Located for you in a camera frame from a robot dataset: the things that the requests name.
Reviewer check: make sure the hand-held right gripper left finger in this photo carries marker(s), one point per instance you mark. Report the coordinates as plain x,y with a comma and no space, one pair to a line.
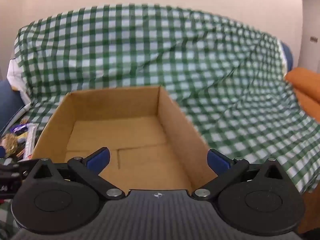
98,159

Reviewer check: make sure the purple candy packet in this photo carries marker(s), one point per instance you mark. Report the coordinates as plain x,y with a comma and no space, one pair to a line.
19,128

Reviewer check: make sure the white paper bag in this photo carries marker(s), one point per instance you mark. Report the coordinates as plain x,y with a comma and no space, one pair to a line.
15,72

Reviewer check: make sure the orange cushion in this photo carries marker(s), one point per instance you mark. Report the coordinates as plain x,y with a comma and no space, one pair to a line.
308,85

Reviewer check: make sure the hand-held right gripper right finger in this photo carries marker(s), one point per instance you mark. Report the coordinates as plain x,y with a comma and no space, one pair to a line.
217,161

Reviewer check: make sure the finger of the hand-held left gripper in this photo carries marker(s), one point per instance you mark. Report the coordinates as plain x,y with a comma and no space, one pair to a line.
26,163

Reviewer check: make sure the brown cardboard box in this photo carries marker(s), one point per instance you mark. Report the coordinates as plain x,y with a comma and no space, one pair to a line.
140,130

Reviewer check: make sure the clear bag of cookies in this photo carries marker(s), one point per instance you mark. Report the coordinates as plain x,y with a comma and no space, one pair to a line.
8,142

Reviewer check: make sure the silver white snack bar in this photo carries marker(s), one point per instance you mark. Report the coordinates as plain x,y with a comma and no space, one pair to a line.
30,140

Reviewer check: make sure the green white checked cloth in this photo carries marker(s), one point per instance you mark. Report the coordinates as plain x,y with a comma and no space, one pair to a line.
155,50

